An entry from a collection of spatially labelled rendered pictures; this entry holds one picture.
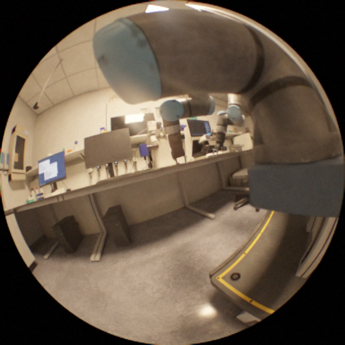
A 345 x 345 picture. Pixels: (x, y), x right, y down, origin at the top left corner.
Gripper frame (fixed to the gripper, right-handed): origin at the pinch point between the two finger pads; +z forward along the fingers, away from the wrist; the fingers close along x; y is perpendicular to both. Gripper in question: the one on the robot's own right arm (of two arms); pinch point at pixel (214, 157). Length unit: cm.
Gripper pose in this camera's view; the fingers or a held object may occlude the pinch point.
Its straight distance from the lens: 85.9
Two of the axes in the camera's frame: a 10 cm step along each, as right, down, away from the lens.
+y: 5.3, 3.3, -7.8
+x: 8.4, -1.0, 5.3
